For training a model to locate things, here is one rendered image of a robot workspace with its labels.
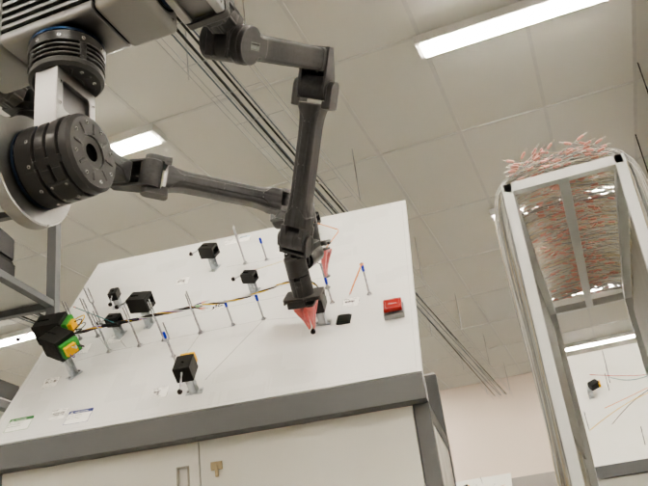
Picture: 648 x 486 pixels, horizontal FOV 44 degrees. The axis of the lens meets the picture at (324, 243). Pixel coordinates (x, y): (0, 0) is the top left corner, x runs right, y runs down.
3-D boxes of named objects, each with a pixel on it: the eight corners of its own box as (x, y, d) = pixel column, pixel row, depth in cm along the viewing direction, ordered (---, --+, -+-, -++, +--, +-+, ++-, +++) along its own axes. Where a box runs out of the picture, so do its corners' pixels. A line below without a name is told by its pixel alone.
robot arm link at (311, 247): (277, 231, 203) (306, 238, 199) (300, 216, 212) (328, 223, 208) (277, 273, 208) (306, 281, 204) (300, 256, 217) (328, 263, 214)
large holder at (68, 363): (60, 359, 243) (40, 320, 237) (92, 371, 232) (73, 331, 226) (41, 372, 239) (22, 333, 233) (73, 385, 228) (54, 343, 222)
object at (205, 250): (198, 265, 279) (189, 243, 275) (225, 264, 274) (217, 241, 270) (191, 272, 275) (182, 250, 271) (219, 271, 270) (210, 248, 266)
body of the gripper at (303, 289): (289, 298, 213) (283, 272, 211) (326, 292, 211) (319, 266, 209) (283, 308, 207) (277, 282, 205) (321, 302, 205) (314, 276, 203)
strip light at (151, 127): (152, 131, 508) (152, 122, 511) (-11, 184, 543) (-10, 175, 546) (167, 143, 523) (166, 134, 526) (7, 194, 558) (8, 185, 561)
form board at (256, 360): (-15, 452, 212) (-18, 446, 212) (99, 267, 303) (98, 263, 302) (423, 376, 194) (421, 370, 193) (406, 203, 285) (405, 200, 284)
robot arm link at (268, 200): (142, 189, 200) (148, 149, 204) (138, 198, 205) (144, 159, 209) (303, 221, 214) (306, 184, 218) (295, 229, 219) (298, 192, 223)
